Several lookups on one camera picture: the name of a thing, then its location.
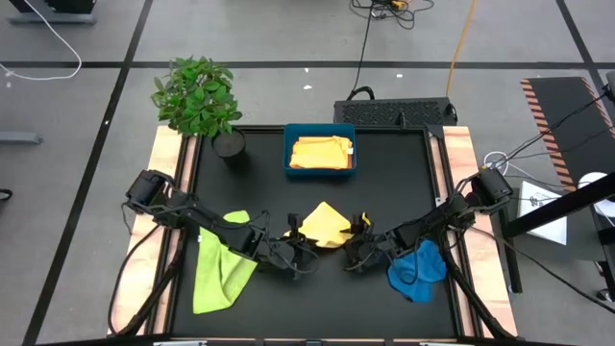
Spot grey desk base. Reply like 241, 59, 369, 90
7, 0, 98, 26

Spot tangled black floor cables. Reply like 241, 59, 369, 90
350, 0, 436, 31

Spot lime green microfiber towel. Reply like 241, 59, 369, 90
191, 209, 259, 316

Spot black vented computer case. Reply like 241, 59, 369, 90
333, 97, 458, 128

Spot black slanted frame beam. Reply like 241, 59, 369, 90
501, 171, 615, 240

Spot wooden table side board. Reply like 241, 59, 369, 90
109, 125, 198, 337
430, 125, 519, 337

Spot white floor cable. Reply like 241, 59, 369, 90
0, 0, 84, 82

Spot black computer power cable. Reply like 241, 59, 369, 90
346, 9, 377, 102

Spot orange microfiber towel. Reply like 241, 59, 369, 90
288, 135, 357, 171

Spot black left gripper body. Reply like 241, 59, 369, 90
258, 212, 321, 281

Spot teal plastic bin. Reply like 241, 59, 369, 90
283, 122, 357, 177

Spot black stand post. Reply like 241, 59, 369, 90
494, 185, 525, 295

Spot black mat with striped edges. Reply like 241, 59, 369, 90
520, 76, 615, 193

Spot orange floor cable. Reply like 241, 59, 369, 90
445, 0, 480, 99

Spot green potted plant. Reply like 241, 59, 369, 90
151, 55, 249, 162

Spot white round object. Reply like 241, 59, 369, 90
578, 171, 615, 220

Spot long black floor cable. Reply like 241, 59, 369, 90
473, 225, 615, 316

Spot black angled frame brace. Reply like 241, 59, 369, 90
439, 239, 518, 340
114, 239, 186, 337

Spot yellow microfiber towel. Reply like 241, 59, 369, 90
282, 200, 357, 250

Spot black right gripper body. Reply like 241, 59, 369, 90
341, 212, 396, 275

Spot blue microfiber towel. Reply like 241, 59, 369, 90
386, 238, 449, 305

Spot white paper sheet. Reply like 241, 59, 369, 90
517, 180, 569, 247

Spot grey floor bar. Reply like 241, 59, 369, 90
0, 131, 44, 146

